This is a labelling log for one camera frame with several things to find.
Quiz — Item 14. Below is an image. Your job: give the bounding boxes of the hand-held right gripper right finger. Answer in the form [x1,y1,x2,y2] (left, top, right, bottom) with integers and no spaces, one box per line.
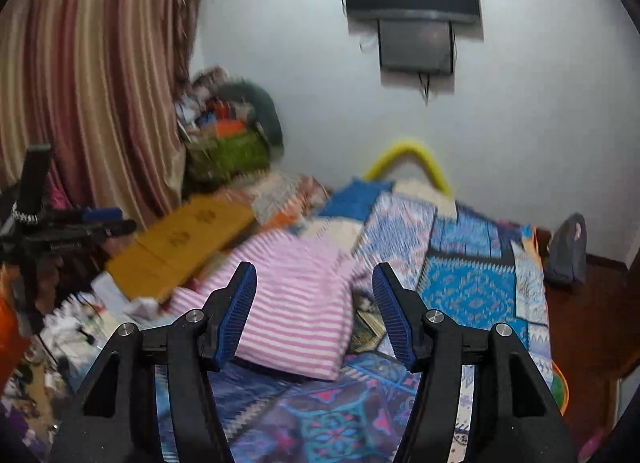
[371,262,578,463]

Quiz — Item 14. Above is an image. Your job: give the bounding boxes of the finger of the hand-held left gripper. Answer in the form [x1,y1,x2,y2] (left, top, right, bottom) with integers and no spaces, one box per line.
[47,209,124,224]
[30,221,137,250]

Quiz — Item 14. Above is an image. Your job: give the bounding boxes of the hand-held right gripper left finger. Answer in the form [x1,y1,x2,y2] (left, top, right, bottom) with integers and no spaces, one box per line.
[50,261,258,463]

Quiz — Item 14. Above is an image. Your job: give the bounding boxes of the pink striped towel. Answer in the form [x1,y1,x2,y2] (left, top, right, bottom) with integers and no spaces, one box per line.
[167,230,373,381]

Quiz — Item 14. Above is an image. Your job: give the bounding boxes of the patterned mat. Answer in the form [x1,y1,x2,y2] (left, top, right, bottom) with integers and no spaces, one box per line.
[347,305,396,356]

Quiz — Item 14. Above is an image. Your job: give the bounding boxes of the blue patchwork blanket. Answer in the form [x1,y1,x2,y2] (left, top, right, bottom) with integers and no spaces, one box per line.
[155,178,556,463]

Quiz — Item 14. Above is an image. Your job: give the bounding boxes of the wooden lap tray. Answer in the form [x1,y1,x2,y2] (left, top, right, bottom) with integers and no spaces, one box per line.
[105,193,268,304]

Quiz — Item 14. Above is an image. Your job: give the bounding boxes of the pale grey sheet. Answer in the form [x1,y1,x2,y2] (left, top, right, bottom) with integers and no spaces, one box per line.
[90,273,173,319]

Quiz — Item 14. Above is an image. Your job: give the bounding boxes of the scattered papers on floor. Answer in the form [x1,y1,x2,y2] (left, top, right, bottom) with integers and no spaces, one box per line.
[0,288,171,444]

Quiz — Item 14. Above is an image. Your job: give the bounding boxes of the orange patchwork pillow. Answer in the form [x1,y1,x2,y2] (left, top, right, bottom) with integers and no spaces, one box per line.
[220,173,333,234]

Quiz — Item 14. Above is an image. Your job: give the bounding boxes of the orange cloth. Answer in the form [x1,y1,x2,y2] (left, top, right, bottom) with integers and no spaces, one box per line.
[0,293,27,376]

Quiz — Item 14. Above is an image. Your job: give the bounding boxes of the striped pink curtain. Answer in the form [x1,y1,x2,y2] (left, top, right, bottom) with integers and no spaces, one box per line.
[0,0,208,234]

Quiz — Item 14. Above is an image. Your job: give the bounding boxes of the green patterned storage box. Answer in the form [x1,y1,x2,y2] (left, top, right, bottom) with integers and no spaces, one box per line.
[182,130,273,194]

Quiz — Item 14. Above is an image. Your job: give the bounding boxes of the yellow foam tube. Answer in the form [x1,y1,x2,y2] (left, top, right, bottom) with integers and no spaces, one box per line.
[364,139,453,196]

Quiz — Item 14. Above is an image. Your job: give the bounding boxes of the grey bag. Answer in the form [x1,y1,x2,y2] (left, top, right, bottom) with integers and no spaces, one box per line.
[544,213,588,286]

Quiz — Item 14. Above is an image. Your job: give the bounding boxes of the green plastic basin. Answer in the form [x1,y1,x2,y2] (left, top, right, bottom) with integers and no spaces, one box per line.
[550,360,572,416]

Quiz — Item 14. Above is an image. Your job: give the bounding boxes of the grey neck pillow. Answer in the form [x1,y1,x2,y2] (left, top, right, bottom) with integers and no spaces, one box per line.
[217,80,286,154]

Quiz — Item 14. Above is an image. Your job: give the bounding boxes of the small dark wall screen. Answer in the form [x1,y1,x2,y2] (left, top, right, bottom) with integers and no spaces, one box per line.
[377,19,456,76]

